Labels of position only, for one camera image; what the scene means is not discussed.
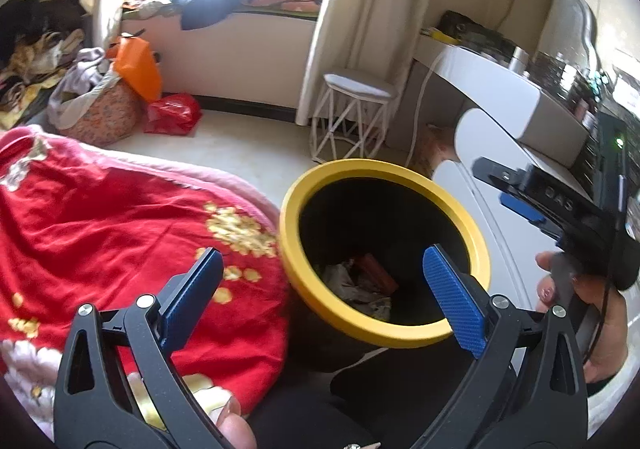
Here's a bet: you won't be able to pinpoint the small cylindrical bottle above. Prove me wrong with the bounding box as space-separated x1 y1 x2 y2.
507 46 531 74

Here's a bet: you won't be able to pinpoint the pile of clothes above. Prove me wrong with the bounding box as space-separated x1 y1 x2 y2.
0 0 93 130

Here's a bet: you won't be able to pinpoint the vanity mirror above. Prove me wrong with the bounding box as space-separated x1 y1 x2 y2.
542 0 601 74

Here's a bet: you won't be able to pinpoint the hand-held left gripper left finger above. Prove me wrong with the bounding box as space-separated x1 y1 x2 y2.
54 246 236 449

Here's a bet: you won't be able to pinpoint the person's left hand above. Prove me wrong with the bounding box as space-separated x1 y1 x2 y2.
217 396 258 449

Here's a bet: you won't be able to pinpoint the white scalloped drawer cabinet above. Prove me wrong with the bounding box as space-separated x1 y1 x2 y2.
430 106 640 430

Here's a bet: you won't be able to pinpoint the white vanity desk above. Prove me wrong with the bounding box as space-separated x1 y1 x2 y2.
412 36 601 170

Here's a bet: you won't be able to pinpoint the red floral blanket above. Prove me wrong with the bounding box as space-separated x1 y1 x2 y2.
0 124 296 430

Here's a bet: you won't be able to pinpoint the white printed plastic bag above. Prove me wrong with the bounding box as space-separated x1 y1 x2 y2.
320 263 393 320

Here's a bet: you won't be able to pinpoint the person's right hand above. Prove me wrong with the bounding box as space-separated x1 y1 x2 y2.
535 251 628 385

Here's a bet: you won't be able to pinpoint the red plastic bag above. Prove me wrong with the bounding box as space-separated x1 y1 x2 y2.
144 93 203 136

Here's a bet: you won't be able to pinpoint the dark bag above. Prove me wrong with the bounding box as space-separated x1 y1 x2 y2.
437 9 516 50

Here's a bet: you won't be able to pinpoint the wide cream curtain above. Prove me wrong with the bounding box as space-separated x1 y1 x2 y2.
295 0 446 130

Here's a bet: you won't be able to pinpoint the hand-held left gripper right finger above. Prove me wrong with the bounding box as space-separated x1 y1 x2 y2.
410 244 590 449

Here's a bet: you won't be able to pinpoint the red plastic wrapper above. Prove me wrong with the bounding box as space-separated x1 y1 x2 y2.
352 254 401 295

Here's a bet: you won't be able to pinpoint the white window seat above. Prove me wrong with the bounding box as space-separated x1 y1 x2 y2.
120 4 321 112

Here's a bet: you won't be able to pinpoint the white cable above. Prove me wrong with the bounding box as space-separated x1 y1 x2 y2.
405 49 451 164

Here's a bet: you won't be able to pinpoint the white wire stool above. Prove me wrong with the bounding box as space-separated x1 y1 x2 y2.
310 68 401 164

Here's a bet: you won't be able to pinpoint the orange bag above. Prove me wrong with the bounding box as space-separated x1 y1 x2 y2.
112 34 164 102

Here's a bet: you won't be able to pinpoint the dark cosmetics organizer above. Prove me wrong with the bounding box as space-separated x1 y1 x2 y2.
530 51 616 130

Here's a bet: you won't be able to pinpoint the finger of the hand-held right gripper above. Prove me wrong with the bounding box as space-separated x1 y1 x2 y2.
499 193 566 240
472 156 531 192

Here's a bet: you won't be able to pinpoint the grey white clothes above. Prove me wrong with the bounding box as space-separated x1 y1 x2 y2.
47 46 118 130

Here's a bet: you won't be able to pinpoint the black bin with yellow rim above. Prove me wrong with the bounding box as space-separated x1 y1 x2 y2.
278 158 492 372

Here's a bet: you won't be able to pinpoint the floral fabric basket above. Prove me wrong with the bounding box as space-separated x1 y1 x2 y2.
65 78 143 147

